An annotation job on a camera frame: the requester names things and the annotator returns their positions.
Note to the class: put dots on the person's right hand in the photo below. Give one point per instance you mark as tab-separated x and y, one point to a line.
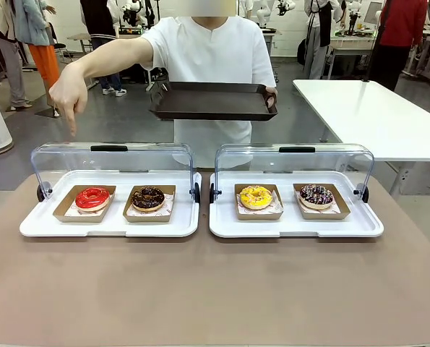
70	92

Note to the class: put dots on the person's left hand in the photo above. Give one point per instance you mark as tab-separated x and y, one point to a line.
271	97

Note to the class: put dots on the dark brown serving tray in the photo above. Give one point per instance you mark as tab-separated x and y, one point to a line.
211	101

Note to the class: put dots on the yellow sprinkled donut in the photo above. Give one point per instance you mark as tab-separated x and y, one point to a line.
247	199

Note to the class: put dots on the red glazed donut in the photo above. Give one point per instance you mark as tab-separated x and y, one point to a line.
82	199
61	213

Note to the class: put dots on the white printed paper liner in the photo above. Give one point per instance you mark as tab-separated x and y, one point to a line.
277	207
72	212
168	202
305	209

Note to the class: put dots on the yellow glazed donut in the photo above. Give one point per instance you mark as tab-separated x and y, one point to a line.
259	216

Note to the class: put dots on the person's right forearm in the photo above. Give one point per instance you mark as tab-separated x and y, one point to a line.
110	58

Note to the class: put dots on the person in blue jeans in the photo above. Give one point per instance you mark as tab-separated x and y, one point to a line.
104	29

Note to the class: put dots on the person in white shirt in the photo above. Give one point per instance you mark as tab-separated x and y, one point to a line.
207	54

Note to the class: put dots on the person in black apron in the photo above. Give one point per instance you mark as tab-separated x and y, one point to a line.
319	36

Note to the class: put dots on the dark donut with white drizzle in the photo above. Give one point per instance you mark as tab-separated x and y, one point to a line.
308	197

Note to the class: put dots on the chocolate nut donut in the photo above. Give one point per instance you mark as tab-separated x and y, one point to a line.
138	202

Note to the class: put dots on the chocolate sprinkled donut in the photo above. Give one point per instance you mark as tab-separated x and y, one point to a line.
326	215

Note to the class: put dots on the chocolate glazed donut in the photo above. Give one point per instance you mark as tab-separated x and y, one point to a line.
147	218

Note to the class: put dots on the person in red shirt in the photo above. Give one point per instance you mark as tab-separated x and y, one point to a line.
404	21

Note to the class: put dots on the mannequin with orange trousers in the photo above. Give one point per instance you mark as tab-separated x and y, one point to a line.
43	54

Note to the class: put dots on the grey background desk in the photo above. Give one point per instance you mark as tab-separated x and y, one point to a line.
79	36

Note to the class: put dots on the clear hinged display lid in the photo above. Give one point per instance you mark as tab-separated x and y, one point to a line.
110	159
294	160

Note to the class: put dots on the mannequin in grey clothes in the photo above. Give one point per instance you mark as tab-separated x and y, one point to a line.
8	54

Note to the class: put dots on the white side table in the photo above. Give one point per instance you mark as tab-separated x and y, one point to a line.
363	115

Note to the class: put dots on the black slanted pole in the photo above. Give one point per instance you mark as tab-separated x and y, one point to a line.
373	59

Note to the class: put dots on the white display tray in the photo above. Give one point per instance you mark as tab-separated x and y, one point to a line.
110	227
294	227

